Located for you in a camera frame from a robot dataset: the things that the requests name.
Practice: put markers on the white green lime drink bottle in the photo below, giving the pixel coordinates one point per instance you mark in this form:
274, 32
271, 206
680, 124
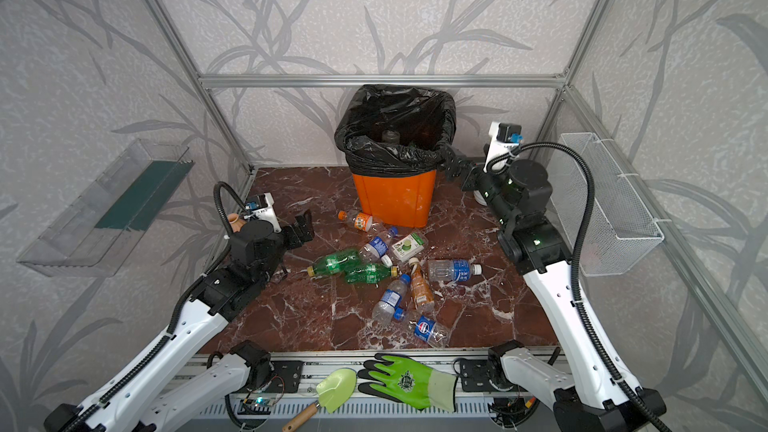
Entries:
408, 247

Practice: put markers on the orange cap bottle near bin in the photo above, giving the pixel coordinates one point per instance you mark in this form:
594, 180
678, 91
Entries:
361, 221

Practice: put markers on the peach ceramic vase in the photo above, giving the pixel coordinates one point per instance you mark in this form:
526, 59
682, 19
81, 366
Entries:
236, 222

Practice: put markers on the amber tea bottle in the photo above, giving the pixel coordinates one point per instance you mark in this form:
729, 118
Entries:
421, 292

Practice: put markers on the dark green Sprite bottle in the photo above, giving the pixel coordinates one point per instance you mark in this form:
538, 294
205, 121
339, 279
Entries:
338, 262

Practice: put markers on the black bin liner bag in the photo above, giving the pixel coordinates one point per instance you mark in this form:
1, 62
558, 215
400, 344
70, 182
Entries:
391, 131

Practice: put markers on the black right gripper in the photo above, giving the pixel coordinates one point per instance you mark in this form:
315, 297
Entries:
468, 171

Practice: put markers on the blue cap water bottle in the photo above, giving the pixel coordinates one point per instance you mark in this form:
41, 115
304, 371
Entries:
392, 304

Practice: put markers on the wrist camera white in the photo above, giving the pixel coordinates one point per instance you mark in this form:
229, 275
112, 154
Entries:
504, 139
261, 207

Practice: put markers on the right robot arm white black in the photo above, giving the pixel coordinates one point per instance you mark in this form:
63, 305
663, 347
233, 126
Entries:
600, 393

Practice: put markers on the small green soda bottle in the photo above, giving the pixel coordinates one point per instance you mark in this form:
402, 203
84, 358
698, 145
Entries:
372, 273

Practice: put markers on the white pot with flowers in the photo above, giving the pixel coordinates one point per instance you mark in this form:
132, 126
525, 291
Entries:
479, 198

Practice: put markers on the light green garden trowel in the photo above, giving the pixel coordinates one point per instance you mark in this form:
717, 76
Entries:
334, 391

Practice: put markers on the crushed Pepsi bottle front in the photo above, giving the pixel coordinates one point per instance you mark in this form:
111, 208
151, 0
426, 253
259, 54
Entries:
424, 327

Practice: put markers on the orange trash bin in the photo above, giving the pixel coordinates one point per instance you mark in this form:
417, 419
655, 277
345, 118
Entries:
402, 202

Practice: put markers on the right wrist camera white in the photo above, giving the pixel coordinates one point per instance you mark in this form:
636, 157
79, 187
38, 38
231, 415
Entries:
504, 139

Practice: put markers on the clear acrylic wall shelf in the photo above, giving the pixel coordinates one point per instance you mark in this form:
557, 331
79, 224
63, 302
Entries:
96, 234

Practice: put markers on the blue label water bottle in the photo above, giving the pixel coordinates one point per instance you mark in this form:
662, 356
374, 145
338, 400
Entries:
452, 270

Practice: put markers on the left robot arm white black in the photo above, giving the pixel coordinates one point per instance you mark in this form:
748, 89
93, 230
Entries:
136, 398

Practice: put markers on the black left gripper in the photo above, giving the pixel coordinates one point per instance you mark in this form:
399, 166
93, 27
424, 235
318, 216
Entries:
293, 232

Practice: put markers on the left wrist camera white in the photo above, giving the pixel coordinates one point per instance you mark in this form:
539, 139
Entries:
261, 207

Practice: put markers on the white wire mesh basket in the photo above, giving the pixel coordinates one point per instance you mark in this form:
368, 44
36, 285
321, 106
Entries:
622, 230

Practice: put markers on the small circuit board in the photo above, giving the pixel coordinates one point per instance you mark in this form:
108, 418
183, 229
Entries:
253, 405

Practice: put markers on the green work glove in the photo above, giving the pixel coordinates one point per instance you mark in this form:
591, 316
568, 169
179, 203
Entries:
400, 378

